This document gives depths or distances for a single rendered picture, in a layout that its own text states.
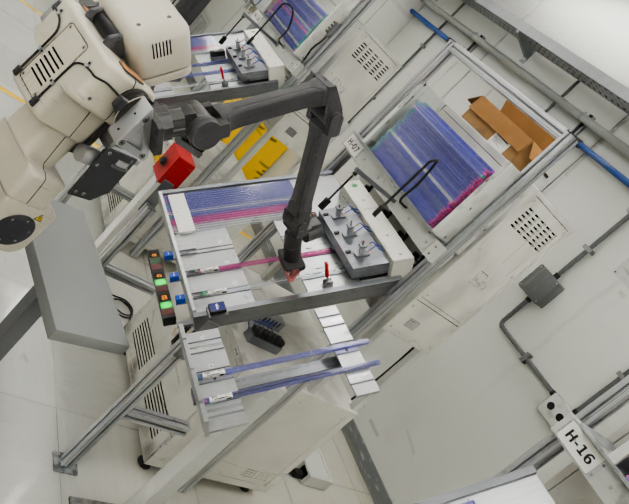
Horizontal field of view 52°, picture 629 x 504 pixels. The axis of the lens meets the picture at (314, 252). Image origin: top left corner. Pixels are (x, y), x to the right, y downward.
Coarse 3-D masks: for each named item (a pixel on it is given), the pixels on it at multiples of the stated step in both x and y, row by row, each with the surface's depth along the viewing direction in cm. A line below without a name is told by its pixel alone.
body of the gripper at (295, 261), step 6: (282, 252) 208; (288, 252) 201; (294, 252) 201; (300, 252) 203; (282, 258) 205; (288, 258) 203; (294, 258) 203; (300, 258) 206; (288, 264) 203; (294, 264) 204; (300, 264) 204; (288, 270) 202
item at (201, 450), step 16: (256, 400) 182; (272, 400) 184; (256, 416) 186; (224, 432) 185; (240, 432) 188; (192, 448) 191; (208, 448) 188; (176, 464) 193; (192, 464) 190; (160, 480) 194; (176, 480) 193; (144, 496) 196; (160, 496) 195
